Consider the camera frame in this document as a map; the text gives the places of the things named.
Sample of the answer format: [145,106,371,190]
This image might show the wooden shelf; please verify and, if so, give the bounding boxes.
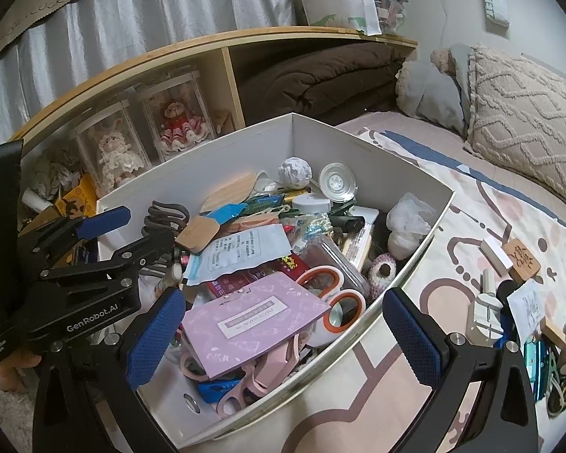
[7,28,420,227]

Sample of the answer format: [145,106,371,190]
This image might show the black hair clips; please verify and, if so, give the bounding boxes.
[144,200,190,237]

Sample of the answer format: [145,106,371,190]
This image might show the light blue printed sachet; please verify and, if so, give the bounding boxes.
[181,224,293,286]

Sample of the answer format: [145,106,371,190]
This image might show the plain wooden bar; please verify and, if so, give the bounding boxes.
[542,316,566,347]

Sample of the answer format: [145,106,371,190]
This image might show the bear doll display case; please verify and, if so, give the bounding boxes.
[137,70,215,156]

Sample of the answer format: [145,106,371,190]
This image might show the beige plush toy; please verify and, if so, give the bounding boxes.
[429,47,456,74]

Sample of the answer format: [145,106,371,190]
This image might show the white round tape case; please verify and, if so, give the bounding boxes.
[292,194,331,215]

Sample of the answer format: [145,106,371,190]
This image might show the rounded bamboo block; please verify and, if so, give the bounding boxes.
[175,214,221,251]

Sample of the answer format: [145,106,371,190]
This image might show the black cylinder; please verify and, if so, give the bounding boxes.
[332,214,366,234]

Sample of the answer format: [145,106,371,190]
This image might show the engraved wooden block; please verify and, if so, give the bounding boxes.
[502,238,542,281]

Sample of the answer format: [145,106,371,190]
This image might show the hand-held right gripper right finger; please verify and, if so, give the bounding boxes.
[381,287,539,453]

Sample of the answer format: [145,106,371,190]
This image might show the pink scissors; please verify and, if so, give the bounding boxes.
[179,333,312,418]

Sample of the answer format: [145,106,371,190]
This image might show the round metal lid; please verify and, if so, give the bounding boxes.
[318,163,359,203]

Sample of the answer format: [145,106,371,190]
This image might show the pink printed bed sheet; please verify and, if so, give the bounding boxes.
[283,113,566,453]

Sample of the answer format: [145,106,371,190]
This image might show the grey dried flowers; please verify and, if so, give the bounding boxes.
[31,148,83,199]

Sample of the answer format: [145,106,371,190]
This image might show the oval bamboo piece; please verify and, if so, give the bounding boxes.
[200,172,265,213]

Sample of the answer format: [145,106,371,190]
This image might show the white crumpled ball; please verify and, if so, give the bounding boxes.
[277,157,312,190]

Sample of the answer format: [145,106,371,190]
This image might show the white slim box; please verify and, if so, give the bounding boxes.
[340,210,380,265]

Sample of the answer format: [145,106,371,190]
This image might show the clear plastic container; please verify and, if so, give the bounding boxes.
[302,236,371,296]

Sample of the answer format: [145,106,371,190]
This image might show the green clip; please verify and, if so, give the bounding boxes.
[240,197,291,218]

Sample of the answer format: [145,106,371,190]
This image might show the white plastic bag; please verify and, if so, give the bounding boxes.
[386,192,438,260]

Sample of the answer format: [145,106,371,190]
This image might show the blue plastic item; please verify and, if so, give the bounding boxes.
[197,373,246,404]

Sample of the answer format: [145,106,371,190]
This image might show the brown folded blanket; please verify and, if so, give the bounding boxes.
[238,45,406,116]

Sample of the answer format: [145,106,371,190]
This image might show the person's left hand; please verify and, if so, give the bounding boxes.
[0,356,42,390]

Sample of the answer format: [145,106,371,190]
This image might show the pink crocheted piece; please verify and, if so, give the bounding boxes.
[368,252,398,286]

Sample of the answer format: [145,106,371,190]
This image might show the small white rectangular box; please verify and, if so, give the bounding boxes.
[480,237,511,277]

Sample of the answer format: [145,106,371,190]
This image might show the yellow printed box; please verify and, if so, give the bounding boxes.
[52,174,100,265]

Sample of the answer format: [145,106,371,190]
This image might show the grey watch strap tool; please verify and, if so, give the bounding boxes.
[467,268,505,345]

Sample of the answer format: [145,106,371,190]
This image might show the orange handled scissors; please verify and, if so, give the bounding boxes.
[295,265,368,336]

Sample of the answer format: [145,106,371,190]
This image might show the rabbit doll display case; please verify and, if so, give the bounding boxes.
[71,99,152,190]

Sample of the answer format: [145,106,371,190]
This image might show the purple patterned box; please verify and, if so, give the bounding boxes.
[181,274,332,381]

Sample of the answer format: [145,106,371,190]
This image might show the black oval case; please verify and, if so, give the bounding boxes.
[496,279,524,307]

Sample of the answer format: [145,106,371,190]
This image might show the white shoe box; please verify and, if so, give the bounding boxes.
[95,112,455,451]

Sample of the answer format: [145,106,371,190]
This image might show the black round tin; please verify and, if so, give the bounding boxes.
[544,373,566,418]

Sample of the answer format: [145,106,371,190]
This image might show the grey cushion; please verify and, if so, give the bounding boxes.
[395,59,468,135]

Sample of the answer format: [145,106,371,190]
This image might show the white curtain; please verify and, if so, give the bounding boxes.
[0,0,298,152]

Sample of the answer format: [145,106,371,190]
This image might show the large beige knitted pillow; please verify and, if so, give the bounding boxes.
[464,45,566,220]

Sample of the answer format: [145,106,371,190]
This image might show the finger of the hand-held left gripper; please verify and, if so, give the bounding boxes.
[21,206,132,265]
[40,229,176,286]

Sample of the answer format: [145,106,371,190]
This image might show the white printed sachet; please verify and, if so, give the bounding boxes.
[506,277,550,341]

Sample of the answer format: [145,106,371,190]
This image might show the clear jar of trinkets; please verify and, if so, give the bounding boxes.
[370,0,409,36]

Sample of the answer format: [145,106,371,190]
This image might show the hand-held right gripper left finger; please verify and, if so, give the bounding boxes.
[31,287,187,453]

